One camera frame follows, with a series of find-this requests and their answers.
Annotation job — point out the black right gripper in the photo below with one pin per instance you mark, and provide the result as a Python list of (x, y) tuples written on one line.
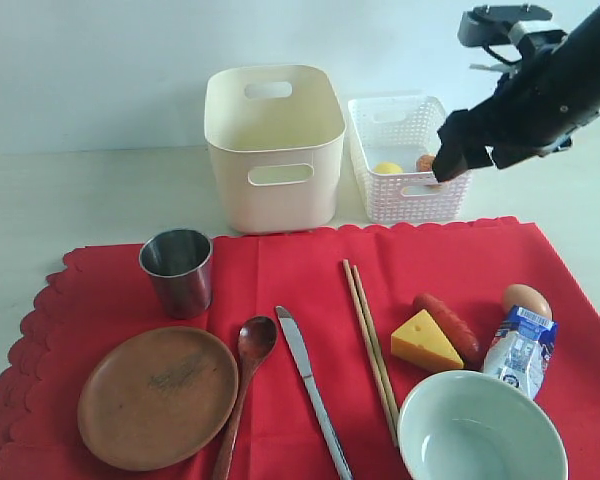
[(534, 113)]

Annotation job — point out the yellow lemon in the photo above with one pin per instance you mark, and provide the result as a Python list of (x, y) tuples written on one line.
[(387, 168)]

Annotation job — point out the brown egg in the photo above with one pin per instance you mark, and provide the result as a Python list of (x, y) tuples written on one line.
[(527, 297)]

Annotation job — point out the red sausage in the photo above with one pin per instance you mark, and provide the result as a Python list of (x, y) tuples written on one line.
[(456, 330)]

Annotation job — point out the yellow cheese wedge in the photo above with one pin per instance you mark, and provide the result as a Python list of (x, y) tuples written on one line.
[(421, 342)]

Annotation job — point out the blue white milk carton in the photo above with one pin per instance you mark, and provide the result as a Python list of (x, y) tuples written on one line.
[(521, 350)]

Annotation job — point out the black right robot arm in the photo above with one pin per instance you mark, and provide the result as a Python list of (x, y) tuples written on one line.
[(540, 100)]

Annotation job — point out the white woven plastic basket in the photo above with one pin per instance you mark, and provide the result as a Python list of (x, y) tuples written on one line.
[(400, 129)]

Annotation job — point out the cream plastic bin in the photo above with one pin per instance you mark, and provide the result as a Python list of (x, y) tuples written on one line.
[(275, 139)]

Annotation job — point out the left wooden chopstick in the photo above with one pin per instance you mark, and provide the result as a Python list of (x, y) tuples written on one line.
[(370, 351)]

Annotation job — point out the wooden chopstick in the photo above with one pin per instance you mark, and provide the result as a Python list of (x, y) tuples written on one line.
[(376, 347), (370, 351)]

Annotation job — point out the right wooden chopstick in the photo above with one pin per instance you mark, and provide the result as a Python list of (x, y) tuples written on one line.
[(376, 347)]

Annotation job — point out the silver table knife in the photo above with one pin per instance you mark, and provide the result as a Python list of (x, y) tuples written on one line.
[(296, 344)]

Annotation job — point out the pale green ceramic bowl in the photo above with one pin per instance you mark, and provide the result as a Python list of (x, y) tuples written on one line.
[(466, 425)]

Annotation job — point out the brown wooden spoon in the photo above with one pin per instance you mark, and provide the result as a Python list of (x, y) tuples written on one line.
[(256, 340)]

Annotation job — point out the stainless steel cup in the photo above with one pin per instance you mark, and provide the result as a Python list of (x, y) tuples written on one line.
[(178, 263)]

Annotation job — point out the brown wooden plate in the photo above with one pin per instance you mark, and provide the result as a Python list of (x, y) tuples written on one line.
[(158, 398)]

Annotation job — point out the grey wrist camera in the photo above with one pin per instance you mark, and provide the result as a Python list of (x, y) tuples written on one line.
[(527, 27)]

